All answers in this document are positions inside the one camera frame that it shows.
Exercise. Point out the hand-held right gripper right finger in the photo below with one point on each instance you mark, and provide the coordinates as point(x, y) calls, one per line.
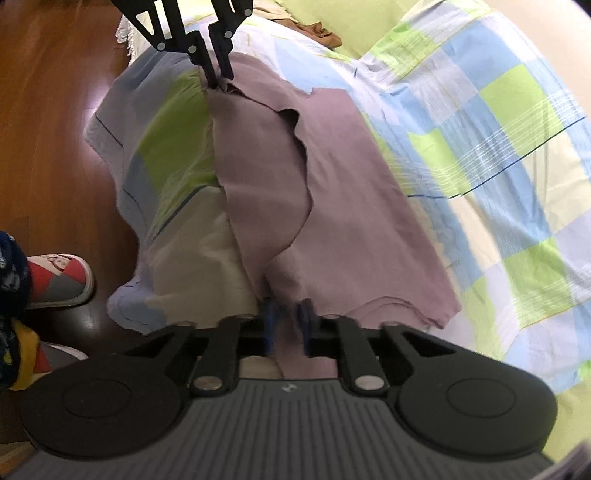
point(304, 327)

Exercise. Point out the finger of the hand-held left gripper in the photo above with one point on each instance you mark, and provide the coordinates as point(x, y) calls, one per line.
point(197, 50)
point(222, 50)

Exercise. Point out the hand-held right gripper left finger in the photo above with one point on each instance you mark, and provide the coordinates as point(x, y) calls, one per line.
point(273, 327)

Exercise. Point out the purple garment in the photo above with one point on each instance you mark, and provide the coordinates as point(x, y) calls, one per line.
point(346, 207)

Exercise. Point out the beige garment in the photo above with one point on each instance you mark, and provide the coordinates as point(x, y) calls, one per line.
point(277, 11)

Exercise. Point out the brown garment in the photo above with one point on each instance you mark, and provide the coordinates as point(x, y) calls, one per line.
point(323, 34)

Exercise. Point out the green covered sofa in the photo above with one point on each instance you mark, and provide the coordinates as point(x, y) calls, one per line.
point(369, 27)

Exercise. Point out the red grey slipper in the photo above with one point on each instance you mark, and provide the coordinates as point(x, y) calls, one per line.
point(60, 277)
point(62, 357)

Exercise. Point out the checkered blue green blanket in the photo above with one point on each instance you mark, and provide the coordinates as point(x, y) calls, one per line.
point(485, 138)

